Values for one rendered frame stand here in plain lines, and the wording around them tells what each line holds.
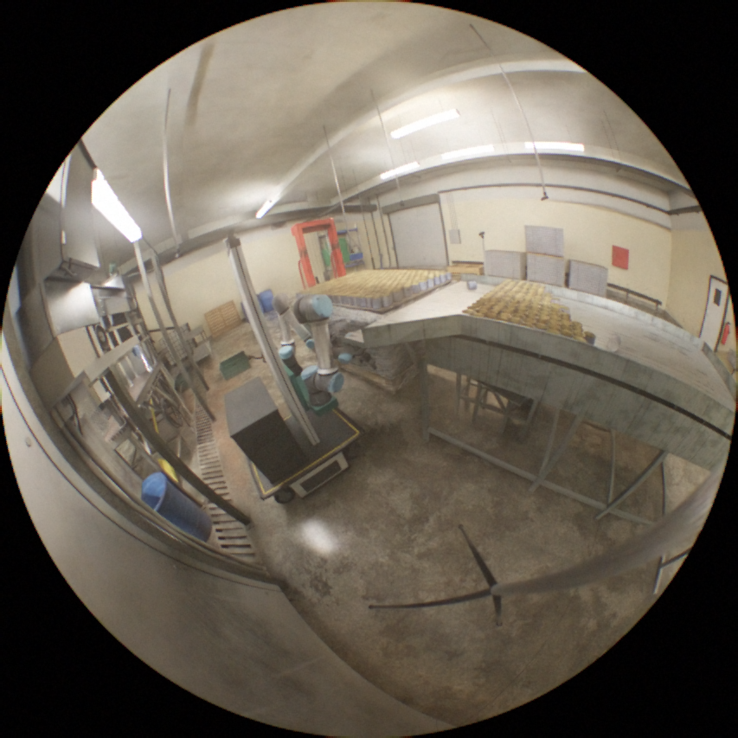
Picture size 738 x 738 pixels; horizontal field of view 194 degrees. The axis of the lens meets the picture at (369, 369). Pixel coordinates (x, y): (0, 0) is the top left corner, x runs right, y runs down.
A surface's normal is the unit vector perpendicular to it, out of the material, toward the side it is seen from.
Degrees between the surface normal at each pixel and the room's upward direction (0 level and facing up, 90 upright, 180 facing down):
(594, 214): 90
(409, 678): 0
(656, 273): 90
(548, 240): 89
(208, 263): 90
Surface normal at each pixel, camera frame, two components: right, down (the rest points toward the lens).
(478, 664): -0.19, -0.83
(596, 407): -0.71, 0.48
